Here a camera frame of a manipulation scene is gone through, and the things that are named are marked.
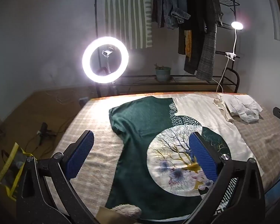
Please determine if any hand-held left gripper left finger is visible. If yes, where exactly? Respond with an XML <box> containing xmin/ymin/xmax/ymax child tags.
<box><xmin>16</xmin><ymin>130</ymin><xmax>95</xmax><ymax>224</ymax></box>

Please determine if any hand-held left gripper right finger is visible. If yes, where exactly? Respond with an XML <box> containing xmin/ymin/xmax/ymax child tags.
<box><xmin>184</xmin><ymin>131</ymin><xmax>266</xmax><ymax>224</ymax></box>

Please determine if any green and white printed t-shirt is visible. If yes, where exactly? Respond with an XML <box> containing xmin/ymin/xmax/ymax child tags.
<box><xmin>106</xmin><ymin>96</ymin><xmax>265</xmax><ymax>221</ymax></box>

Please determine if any black metal clothes rack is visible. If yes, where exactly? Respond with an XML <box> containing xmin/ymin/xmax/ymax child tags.
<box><xmin>93</xmin><ymin>0</ymin><xmax>241</xmax><ymax>96</ymax></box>

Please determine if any beige plaid blanket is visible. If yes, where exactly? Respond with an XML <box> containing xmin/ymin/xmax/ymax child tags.
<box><xmin>45</xmin><ymin>93</ymin><xmax>280</xmax><ymax>224</ymax></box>

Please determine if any white small garment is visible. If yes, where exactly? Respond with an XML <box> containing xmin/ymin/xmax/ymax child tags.
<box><xmin>220</xmin><ymin>94</ymin><xmax>264</xmax><ymax>123</ymax></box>

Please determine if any black tripod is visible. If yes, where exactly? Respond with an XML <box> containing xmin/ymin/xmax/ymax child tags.
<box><xmin>36</xmin><ymin>122</ymin><xmax>57</xmax><ymax>145</ymax></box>

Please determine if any cream small garment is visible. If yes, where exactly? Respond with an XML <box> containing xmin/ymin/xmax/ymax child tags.
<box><xmin>213</xmin><ymin>98</ymin><xmax>236</xmax><ymax>123</ymax></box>

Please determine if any beige plush toy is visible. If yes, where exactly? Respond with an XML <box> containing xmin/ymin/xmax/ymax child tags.
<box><xmin>111</xmin><ymin>204</ymin><xmax>142</xmax><ymax>218</ymax></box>

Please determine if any yellow bag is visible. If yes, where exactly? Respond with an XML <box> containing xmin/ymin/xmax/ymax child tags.
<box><xmin>0</xmin><ymin>142</ymin><xmax>35</xmax><ymax>201</ymax></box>

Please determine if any potted plant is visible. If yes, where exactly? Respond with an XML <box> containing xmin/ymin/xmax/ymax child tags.
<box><xmin>154</xmin><ymin>63</ymin><xmax>172</xmax><ymax>83</ymax></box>

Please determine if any grey plaid coat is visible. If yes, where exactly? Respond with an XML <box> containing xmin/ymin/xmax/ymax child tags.
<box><xmin>195</xmin><ymin>0</ymin><xmax>223</xmax><ymax>83</ymax></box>

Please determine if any white clip lamp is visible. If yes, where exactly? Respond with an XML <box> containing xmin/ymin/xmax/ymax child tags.
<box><xmin>225</xmin><ymin>21</ymin><xmax>244</xmax><ymax>60</ymax></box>

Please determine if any phone holder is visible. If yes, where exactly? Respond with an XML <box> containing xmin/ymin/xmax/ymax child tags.
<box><xmin>102</xmin><ymin>50</ymin><xmax>113</xmax><ymax>74</ymax></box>

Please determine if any yellow hanging garment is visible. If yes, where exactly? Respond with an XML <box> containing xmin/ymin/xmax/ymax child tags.
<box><xmin>184</xmin><ymin>29</ymin><xmax>192</xmax><ymax>62</ymax></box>

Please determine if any black hanging garment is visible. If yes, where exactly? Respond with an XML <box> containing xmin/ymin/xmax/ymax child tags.
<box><xmin>177</xmin><ymin>0</ymin><xmax>215</xmax><ymax>74</ymax></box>

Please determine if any denim jacket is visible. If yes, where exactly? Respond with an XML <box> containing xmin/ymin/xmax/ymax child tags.
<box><xmin>152</xmin><ymin>0</ymin><xmax>191</xmax><ymax>29</ymax></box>

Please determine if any white lamp cable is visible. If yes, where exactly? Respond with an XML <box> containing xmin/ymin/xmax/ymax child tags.
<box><xmin>216</xmin><ymin>58</ymin><xmax>229</xmax><ymax>93</ymax></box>

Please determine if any ring light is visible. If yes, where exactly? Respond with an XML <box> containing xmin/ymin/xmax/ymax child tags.
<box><xmin>82</xmin><ymin>36</ymin><xmax>129</xmax><ymax>96</ymax></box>

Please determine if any green striped wall hanging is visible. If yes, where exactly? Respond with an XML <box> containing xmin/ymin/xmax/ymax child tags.
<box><xmin>102</xmin><ymin>0</ymin><xmax>153</xmax><ymax>50</ymax></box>

